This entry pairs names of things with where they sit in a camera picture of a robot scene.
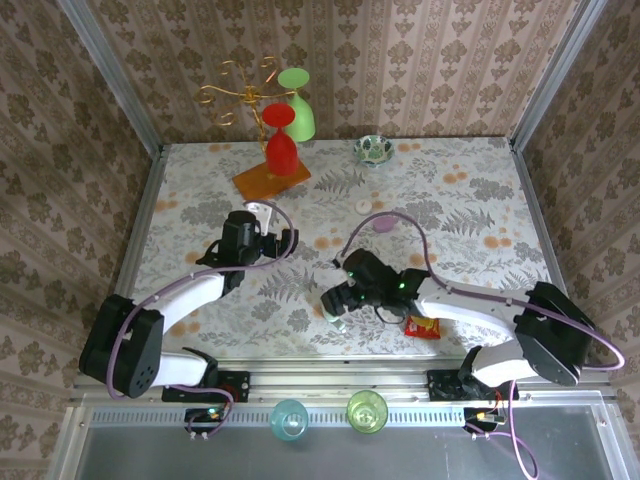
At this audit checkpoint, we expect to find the red snack packet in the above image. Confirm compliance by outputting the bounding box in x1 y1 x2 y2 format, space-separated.
404 314 443 340

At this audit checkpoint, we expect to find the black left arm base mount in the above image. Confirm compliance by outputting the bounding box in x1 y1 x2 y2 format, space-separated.
162 369 251 404

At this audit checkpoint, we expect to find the green glass cup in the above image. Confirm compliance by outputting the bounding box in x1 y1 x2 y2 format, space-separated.
346 388 390 435

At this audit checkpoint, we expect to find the teal glass cup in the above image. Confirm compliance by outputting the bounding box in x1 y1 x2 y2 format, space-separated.
269 398 310 442

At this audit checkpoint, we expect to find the red wine glass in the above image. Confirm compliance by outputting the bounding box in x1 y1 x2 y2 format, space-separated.
260 102 301 178

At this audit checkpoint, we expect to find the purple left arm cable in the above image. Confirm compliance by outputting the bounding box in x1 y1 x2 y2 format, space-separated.
107 199 301 441

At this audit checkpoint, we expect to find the small black controller board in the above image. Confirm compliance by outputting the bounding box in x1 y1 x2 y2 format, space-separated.
184 404 234 434
463 405 506 432

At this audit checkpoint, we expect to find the aluminium side rail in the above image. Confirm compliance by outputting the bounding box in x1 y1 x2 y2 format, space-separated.
93 143 169 369
508 139 590 365

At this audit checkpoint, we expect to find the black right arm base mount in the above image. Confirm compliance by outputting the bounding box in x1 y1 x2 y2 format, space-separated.
427 367 519 402

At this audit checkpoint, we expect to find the aluminium frame post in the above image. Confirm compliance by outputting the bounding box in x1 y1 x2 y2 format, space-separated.
55 0 164 151
509 0 609 149

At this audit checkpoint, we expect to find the floral patterned table mat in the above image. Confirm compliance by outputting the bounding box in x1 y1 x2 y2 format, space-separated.
107 137 576 359

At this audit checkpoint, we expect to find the green wine glass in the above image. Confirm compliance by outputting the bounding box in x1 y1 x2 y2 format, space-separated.
276 67 317 142

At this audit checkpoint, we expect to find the perforated metal strip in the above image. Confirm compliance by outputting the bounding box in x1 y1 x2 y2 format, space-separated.
89 407 469 426

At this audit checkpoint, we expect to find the grey metal shelf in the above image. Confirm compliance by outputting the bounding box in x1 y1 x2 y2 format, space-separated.
47 399 631 480

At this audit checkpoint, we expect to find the patterned ceramic bowl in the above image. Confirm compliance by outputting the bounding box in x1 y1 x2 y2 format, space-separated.
353 134 396 169

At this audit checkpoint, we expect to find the thin black cable loop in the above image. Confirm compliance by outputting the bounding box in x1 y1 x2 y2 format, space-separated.
373 303 407 325

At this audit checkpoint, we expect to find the gold wire glass rack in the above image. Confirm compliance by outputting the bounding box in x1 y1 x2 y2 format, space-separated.
199 55 312 207

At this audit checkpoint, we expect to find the long aluminium mounting rail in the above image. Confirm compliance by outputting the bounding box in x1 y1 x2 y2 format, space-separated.
69 357 619 404

